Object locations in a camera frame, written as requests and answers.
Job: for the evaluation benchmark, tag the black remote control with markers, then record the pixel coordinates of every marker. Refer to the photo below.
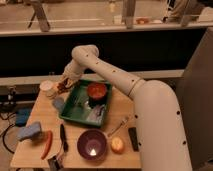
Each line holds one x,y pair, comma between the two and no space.
133,138

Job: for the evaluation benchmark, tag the dark red grape bunch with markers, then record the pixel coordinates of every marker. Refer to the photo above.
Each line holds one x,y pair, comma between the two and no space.
63,87

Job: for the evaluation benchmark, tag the purple bowl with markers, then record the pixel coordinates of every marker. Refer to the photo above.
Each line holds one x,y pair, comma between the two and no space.
92,145

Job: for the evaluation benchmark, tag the silver fork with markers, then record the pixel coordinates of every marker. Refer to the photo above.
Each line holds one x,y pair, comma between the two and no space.
123,122

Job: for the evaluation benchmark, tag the green plastic tray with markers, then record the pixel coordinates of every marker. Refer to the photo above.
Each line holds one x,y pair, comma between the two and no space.
78,104

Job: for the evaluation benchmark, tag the blue sponge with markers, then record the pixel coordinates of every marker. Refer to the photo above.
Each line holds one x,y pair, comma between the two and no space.
30,131

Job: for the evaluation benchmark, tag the white plastic cup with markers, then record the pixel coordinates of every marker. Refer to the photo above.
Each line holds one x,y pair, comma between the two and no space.
48,88

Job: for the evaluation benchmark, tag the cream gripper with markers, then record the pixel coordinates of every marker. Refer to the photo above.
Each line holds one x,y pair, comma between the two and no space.
65,81

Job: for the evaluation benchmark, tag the small dark gadget table edge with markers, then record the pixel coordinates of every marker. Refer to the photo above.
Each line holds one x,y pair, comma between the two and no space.
54,164

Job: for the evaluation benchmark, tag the black handled knife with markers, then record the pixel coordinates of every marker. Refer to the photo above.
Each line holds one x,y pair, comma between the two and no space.
63,138

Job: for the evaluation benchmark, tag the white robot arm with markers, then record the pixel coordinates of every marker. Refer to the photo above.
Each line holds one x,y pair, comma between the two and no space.
159,123

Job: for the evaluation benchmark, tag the grey blue small cloth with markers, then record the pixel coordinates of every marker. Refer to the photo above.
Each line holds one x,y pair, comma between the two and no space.
58,103

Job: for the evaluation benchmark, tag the blue grey cloth in tray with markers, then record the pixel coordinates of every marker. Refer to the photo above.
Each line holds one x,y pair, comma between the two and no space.
96,114

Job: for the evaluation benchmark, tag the orange red bowl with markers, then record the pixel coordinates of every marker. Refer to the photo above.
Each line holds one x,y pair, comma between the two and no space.
96,91

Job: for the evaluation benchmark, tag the blue box off table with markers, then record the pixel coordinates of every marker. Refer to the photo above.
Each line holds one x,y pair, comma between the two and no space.
22,116

